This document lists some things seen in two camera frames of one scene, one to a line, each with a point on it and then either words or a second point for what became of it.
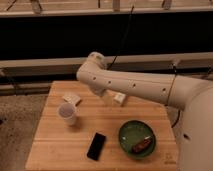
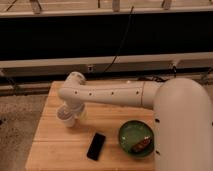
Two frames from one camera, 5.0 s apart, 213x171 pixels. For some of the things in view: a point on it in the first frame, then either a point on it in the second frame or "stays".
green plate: x=133 y=132 stays
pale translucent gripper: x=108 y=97 to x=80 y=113
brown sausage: x=143 y=145 stays
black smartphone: x=96 y=146 stays
